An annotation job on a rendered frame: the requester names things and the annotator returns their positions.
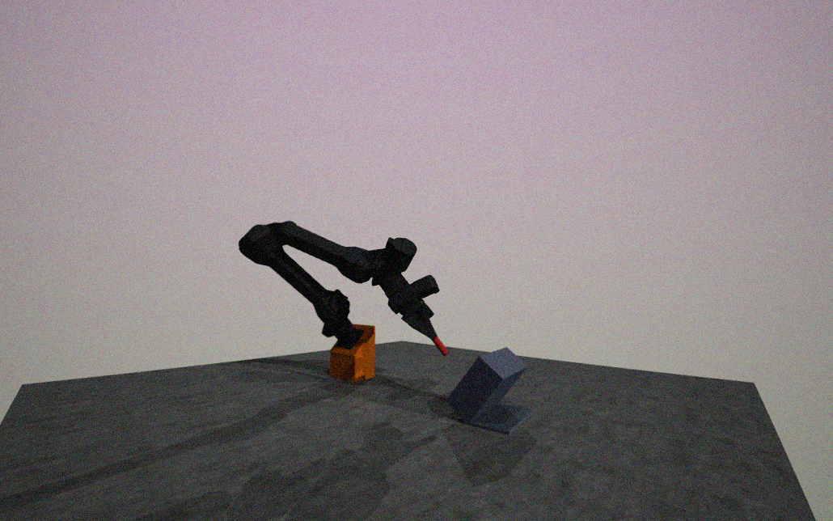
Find red peg with white band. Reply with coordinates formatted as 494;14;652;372
430;337;449;356

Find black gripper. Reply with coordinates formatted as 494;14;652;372
385;277;437;340

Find blue-grey sloped panel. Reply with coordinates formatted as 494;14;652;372
446;347;535;435

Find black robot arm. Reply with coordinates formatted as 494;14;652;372
239;221;440;349

